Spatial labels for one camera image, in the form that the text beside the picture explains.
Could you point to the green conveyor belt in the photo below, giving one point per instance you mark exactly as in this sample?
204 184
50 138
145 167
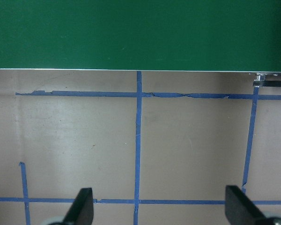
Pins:
152 35

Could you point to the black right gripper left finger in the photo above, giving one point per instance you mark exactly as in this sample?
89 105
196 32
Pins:
81 211

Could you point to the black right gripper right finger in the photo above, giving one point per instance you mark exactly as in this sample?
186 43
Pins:
240 210

